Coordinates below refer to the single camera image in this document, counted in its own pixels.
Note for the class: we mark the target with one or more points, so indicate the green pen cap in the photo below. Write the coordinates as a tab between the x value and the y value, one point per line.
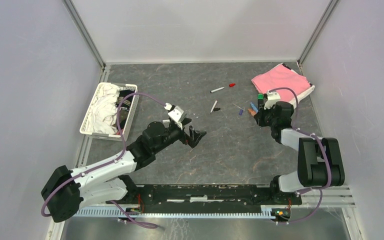
260	96

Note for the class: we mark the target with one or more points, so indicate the black cloth in basket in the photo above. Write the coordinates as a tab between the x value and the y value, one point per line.
123	107

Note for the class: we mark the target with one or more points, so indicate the aluminium frame rail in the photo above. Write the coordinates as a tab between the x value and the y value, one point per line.
336	197

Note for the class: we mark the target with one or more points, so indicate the white pen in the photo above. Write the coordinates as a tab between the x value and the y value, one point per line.
217	89
213	106

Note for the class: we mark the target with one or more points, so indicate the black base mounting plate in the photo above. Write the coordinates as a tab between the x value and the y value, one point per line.
206	199

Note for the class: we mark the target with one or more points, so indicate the blue pen cap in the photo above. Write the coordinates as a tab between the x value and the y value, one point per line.
254	108

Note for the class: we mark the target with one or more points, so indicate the white cloth in basket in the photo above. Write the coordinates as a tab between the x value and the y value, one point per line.
101	114

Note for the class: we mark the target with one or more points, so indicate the green marker pen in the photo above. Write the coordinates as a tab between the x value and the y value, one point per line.
261	103

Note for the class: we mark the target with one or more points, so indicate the orange pen cap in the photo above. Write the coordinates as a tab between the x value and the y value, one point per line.
252	112

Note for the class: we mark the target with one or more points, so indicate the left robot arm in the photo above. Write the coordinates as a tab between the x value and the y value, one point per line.
106	165

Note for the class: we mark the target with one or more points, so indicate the white plastic basket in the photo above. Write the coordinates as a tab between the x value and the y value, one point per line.
127	127

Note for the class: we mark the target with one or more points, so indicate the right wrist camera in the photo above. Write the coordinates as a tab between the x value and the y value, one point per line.
270	99

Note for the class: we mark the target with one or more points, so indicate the white pen upper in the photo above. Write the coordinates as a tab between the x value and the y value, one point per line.
217	89

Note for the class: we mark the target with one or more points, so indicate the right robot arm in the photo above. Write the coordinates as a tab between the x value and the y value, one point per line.
319	160

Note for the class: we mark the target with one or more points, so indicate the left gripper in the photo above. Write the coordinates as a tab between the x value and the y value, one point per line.
195	137

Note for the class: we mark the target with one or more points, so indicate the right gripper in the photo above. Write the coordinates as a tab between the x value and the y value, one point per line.
259	116

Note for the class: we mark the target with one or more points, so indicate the pink folded cloth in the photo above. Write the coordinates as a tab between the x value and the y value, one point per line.
272	79

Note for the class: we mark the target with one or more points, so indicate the white pen middle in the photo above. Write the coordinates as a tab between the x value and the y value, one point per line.
213	106

